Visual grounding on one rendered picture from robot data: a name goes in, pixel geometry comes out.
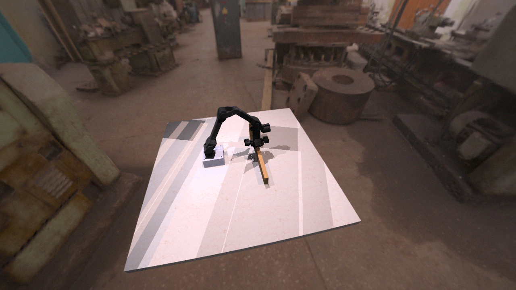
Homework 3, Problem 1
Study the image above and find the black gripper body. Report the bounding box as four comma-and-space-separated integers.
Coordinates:
244, 135, 269, 146

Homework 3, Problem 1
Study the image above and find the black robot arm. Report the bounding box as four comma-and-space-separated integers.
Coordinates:
204, 106, 271, 159

